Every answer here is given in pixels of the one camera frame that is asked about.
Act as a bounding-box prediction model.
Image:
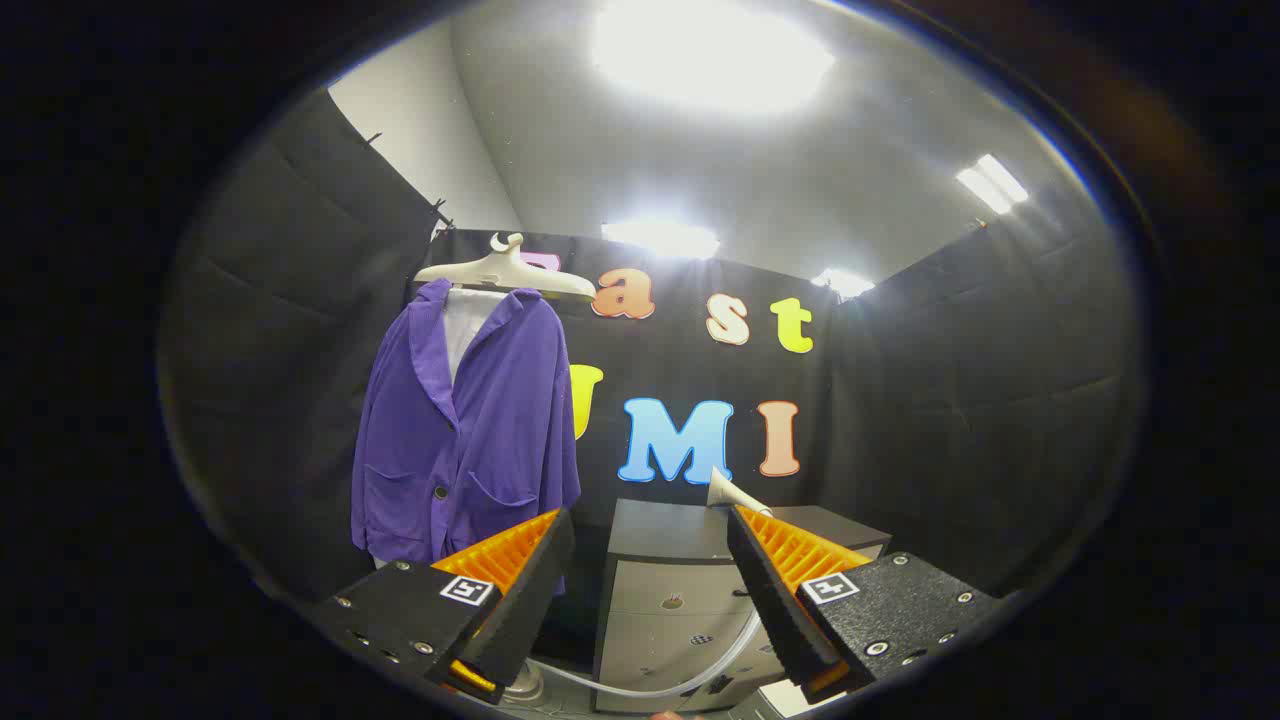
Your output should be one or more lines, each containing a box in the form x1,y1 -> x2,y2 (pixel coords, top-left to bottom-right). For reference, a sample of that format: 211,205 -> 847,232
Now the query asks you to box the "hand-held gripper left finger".
318,508 -> 577,705

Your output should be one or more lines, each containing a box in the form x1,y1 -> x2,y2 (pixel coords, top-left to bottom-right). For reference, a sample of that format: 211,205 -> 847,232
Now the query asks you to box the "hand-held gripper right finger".
727,505 -> 1004,705

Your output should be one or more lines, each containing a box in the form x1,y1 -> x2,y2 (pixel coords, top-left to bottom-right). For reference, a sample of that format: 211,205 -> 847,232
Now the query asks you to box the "purple button-up jacket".
351,279 -> 582,569

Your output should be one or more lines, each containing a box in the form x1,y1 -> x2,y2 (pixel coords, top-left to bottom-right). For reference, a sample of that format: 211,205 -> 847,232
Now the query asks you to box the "cream plastic clothes hanger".
414,232 -> 598,301

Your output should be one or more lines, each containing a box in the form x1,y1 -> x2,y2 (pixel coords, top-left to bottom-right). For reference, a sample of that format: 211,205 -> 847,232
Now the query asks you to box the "white flat board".
758,680 -> 846,717

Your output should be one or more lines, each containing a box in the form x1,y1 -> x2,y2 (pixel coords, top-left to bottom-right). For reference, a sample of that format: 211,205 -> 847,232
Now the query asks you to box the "grey cabinet with black top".
592,498 -> 894,713

